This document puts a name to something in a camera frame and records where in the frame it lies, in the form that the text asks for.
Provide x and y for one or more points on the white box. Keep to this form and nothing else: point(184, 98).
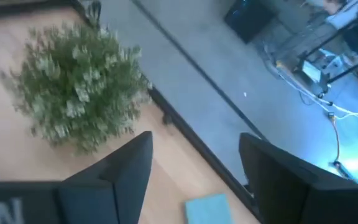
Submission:
point(311, 71)

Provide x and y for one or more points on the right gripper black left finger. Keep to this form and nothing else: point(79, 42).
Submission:
point(110, 193)

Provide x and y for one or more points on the green potted plant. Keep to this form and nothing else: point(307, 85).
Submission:
point(79, 84)

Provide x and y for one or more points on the teal folded cloth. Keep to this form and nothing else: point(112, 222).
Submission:
point(208, 210)

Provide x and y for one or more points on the black box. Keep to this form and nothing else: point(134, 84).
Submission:
point(249, 18)

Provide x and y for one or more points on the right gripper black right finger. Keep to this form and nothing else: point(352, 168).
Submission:
point(291, 193)

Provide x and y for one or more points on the person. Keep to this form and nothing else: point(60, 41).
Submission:
point(353, 15)

